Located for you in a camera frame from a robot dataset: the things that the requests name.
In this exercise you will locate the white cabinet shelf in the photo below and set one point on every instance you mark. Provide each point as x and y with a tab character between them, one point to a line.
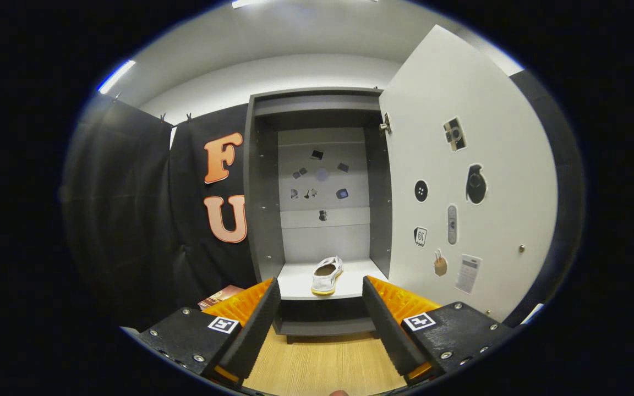
298	283

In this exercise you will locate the dark grey shoe cabinet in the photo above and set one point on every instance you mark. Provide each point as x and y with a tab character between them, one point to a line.
262	220

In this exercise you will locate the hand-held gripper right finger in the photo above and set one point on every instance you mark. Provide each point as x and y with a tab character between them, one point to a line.
388	330

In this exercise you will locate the metal door hinge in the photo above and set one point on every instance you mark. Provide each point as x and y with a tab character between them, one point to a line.
385	124

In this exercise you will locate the narrow ceiling light panel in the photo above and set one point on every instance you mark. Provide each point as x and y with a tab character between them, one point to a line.
116	77

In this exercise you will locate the white shoe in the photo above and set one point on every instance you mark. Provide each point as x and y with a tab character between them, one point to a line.
325	278

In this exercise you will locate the black backdrop cloth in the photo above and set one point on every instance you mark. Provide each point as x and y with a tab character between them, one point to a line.
124	220

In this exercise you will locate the beige shoe cabinet door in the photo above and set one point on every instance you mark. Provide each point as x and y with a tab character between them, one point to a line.
493	220

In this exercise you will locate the brown book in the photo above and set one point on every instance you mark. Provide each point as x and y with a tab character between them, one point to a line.
220	297

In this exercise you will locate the wide ceiling light panel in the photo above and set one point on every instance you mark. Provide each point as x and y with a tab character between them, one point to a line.
248	3

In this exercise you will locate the row of black cloth clips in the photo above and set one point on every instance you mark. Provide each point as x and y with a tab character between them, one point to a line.
188	117

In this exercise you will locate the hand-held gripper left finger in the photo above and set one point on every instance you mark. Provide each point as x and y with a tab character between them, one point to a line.
251	335

